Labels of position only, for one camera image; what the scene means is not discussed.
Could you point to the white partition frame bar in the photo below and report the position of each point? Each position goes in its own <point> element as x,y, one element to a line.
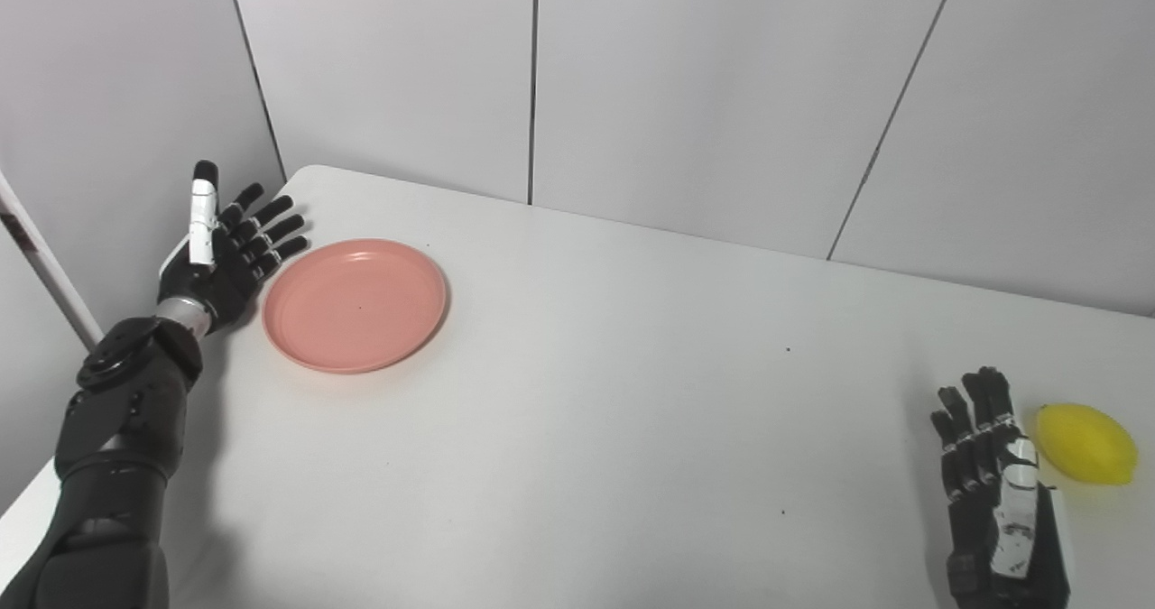
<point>54,271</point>

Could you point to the pink round plate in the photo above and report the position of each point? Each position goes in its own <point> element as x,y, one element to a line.
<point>356,307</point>

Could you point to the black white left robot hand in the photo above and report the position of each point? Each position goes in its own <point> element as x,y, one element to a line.
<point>212,266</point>

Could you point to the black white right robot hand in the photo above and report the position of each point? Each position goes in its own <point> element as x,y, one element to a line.
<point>1011,528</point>

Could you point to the yellow lemon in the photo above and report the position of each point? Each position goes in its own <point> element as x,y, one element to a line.
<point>1087,445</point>

